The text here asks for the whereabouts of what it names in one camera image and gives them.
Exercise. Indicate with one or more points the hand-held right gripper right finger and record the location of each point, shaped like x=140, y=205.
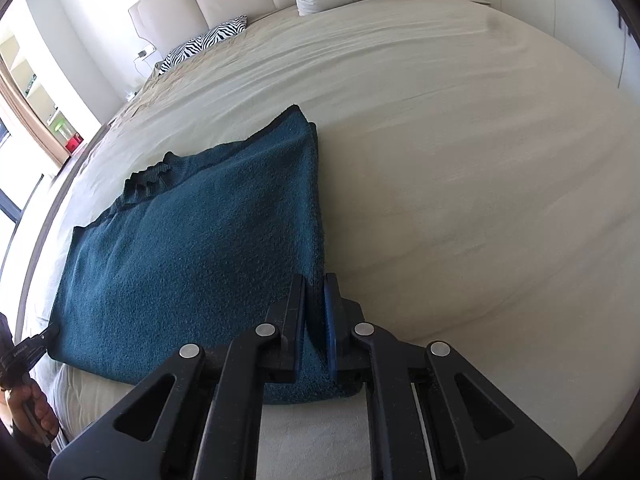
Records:
x=330, y=320

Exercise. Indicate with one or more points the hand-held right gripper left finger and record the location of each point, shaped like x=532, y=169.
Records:
x=299, y=320

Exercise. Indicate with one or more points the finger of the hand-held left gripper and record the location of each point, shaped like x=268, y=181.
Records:
x=45, y=337

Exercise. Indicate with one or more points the dark teal knit sweater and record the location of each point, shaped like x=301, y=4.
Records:
x=200, y=240

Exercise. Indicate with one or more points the person's left hand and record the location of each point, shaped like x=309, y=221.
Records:
x=32, y=410

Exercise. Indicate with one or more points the window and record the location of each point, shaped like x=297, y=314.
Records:
x=15, y=170

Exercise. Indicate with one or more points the red box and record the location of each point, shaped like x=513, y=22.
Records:
x=75, y=143

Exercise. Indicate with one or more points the bed with beige sheet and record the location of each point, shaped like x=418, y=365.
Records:
x=450, y=160

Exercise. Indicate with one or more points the green bottle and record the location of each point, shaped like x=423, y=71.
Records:
x=62, y=130

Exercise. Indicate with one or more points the zebra print pillow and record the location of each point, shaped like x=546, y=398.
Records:
x=205, y=42

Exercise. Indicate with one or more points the white wardrobe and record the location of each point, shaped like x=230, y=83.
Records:
x=560, y=0

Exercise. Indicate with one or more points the beige bed frame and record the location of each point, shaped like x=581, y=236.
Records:
x=55, y=220

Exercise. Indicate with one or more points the white wall shelf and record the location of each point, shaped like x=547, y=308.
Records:
x=40, y=80

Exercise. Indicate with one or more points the wall socket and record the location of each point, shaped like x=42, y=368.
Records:
x=146, y=51

